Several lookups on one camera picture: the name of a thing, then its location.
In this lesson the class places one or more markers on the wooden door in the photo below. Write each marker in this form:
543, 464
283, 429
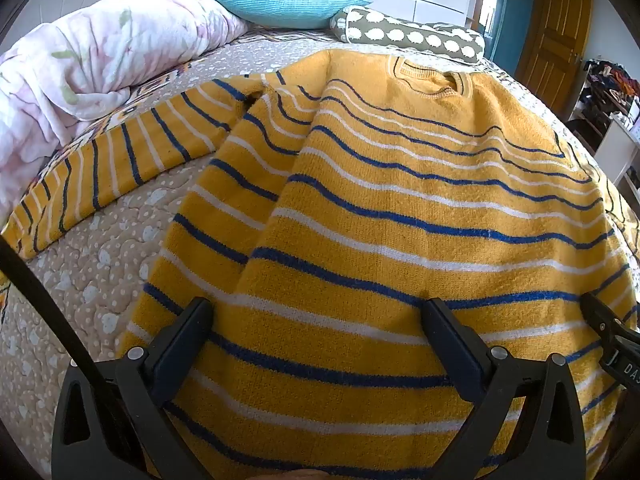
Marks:
552, 30

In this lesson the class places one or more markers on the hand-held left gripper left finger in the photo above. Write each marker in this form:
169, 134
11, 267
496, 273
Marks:
181, 347

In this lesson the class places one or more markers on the yellow striped sweater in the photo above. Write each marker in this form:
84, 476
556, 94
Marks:
400, 210

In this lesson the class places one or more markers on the white side table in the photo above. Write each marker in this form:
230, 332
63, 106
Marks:
617, 145

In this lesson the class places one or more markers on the blue pillow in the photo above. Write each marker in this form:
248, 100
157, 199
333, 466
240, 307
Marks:
287, 2

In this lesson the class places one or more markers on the cluttered clothes shelf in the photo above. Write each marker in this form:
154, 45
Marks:
607, 85

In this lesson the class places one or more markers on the green white-spotted pillow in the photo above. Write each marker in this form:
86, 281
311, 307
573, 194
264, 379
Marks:
410, 35

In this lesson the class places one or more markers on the pink floral comforter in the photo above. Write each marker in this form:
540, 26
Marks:
100, 50

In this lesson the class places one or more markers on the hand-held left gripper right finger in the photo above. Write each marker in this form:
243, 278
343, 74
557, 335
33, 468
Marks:
452, 347

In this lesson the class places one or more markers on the beige dotted bed quilt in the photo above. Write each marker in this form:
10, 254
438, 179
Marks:
85, 280

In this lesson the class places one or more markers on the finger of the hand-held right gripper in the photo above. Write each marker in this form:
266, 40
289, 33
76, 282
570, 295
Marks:
602, 315

